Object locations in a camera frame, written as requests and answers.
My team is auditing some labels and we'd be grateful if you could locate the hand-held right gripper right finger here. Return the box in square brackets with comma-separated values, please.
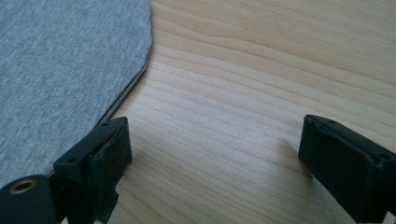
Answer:
[297, 114, 396, 224]

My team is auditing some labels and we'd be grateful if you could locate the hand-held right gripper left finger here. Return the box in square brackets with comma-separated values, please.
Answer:
[52, 116, 133, 224]

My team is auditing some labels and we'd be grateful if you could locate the grey cloth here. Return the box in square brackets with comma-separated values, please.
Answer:
[0, 0, 153, 189]

